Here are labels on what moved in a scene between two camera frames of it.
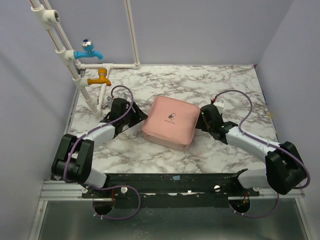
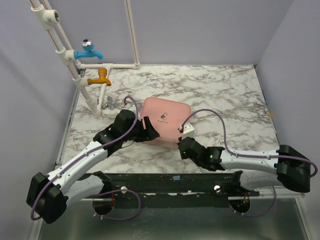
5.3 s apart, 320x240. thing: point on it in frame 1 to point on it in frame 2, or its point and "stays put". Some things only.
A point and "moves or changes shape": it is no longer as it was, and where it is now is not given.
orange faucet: (102, 72) stays put
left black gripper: (139, 115) to (149, 133)
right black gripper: (201, 120) to (185, 144)
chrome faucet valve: (109, 103) stays put
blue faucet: (88, 46) stays put
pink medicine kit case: (170, 122) moves or changes shape
